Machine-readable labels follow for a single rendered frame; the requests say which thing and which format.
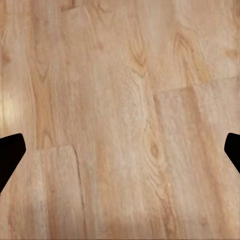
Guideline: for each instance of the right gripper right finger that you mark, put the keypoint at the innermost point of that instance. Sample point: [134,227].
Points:
[232,149]

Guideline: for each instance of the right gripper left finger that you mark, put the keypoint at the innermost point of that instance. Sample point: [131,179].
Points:
[12,150]

